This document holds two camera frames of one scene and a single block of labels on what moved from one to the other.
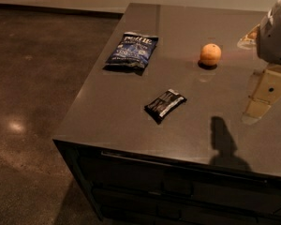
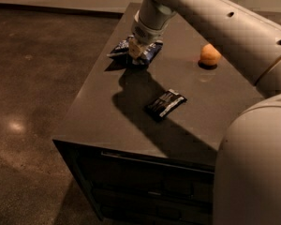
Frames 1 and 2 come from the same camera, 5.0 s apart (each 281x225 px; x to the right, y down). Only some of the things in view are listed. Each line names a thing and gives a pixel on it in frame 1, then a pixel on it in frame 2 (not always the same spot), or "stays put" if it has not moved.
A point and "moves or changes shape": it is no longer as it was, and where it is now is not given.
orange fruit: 211,54 stays put
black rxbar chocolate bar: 161,106 stays put
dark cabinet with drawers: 155,134 stays put
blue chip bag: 132,52 moves or changes shape
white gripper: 273,37 to 145,35
